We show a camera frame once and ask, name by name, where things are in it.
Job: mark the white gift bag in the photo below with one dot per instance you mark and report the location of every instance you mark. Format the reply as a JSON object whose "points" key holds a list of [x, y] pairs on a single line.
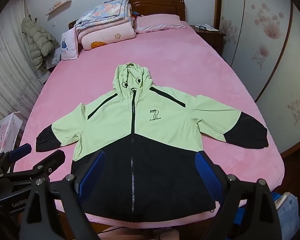
{"points": [[8, 132]]}

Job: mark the floral sliding wardrobe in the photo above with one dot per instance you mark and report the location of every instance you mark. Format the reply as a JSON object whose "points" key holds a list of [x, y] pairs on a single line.
{"points": [[272, 42]]}

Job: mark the wooden headboard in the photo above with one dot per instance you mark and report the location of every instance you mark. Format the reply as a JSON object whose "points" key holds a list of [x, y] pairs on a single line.
{"points": [[162, 5]]}

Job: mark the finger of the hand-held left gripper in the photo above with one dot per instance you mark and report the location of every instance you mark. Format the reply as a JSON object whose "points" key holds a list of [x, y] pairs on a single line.
{"points": [[20, 151], [51, 160]]}

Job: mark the grey puffer jacket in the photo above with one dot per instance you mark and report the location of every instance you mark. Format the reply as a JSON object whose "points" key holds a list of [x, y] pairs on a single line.
{"points": [[40, 42]]}

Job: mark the white wall socket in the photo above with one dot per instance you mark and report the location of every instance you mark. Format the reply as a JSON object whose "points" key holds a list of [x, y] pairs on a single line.
{"points": [[54, 24]]}

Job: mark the person's jeans leg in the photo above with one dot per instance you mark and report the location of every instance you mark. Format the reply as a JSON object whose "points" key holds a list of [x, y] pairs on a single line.
{"points": [[288, 210]]}

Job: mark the papers on nightstand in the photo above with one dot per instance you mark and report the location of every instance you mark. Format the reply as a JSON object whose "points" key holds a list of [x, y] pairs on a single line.
{"points": [[206, 27]]}

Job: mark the pink pillow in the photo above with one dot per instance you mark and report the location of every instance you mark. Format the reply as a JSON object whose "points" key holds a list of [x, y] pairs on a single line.
{"points": [[157, 22]]}

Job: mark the wooden wall shelf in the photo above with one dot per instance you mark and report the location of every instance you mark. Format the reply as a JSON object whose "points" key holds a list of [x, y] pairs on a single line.
{"points": [[58, 7]]}

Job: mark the pink folded blanket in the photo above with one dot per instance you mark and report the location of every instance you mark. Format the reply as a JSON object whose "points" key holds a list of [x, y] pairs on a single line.
{"points": [[107, 36]]}

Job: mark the white printed cushion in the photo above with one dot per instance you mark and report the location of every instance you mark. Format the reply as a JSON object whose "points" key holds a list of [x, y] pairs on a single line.
{"points": [[69, 43]]}

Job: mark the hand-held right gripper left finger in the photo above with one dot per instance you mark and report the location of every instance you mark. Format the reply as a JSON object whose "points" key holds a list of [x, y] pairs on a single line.
{"points": [[90, 177]]}

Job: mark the floral folded quilt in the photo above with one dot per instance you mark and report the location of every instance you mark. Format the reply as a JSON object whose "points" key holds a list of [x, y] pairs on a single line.
{"points": [[107, 10]]}

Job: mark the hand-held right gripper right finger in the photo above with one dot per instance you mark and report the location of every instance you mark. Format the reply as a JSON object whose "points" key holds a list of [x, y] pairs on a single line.
{"points": [[207, 173]]}

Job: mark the green and black hooded jacket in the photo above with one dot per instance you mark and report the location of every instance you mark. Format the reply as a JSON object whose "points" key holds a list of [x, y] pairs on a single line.
{"points": [[140, 120]]}

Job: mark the wooden nightstand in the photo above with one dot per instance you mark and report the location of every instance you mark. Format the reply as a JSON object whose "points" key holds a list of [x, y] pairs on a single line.
{"points": [[215, 40]]}

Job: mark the white curtain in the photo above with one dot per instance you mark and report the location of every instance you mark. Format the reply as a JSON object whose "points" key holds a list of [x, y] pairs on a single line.
{"points": [[10, 75]]}

